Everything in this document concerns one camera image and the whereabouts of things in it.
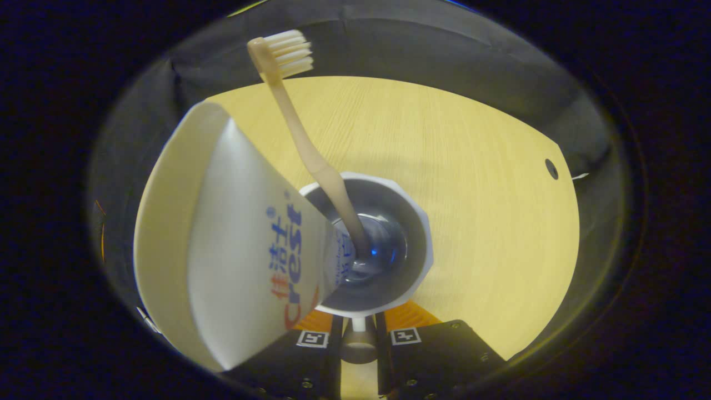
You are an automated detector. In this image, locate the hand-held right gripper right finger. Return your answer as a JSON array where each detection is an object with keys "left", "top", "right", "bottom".
[{"left": 374, "top": 300, "right": 507, "bottom": 400}]

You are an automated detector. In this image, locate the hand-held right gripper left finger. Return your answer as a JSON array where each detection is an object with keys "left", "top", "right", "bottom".
[{"left": 222, "top": 309, "right": 344, "bottom": 400}]

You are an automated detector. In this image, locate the white cup with wooden handle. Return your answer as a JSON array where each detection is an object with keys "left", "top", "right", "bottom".
[{"left": 299, "top": 171, "right": 434, "bottom": 365}]

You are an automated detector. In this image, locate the white toothpaste tube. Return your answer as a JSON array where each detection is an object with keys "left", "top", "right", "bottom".
[{"left": 133, "top": 100, "right": 356, "bottom": 373}]

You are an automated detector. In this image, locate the beige toothbrush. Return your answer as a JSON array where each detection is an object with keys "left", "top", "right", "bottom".
[{"left": 247, "top": 29, "right": 374, "bottom": 262}]

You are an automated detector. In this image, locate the light wooden desktop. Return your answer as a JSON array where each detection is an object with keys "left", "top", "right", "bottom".
[{"left": 204, "top": 76, "right": 581, "bottom": 400}]

